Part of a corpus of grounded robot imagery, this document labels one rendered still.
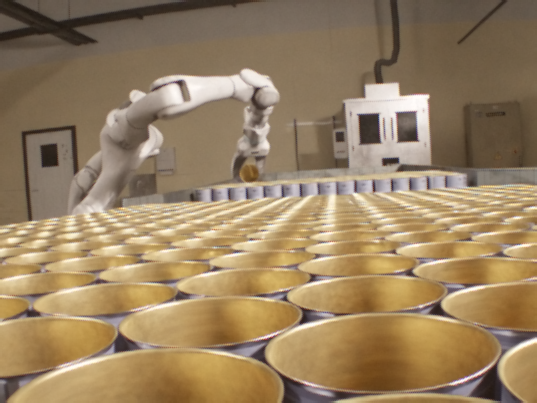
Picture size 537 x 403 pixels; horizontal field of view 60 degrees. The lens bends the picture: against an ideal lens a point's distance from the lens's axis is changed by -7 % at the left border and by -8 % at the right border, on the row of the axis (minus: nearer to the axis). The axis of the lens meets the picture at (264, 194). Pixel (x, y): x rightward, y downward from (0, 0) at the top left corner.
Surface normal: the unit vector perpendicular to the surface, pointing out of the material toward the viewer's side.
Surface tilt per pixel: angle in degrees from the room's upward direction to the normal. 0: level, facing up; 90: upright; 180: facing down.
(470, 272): 88
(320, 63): 90
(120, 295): 89
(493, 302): 88
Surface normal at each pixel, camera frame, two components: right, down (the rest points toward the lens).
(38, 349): 0.29, 0.01
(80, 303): 0.70, 0.00
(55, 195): -0.13, 0.07
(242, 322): -0.33, 0.04
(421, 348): -0.62, 0.06
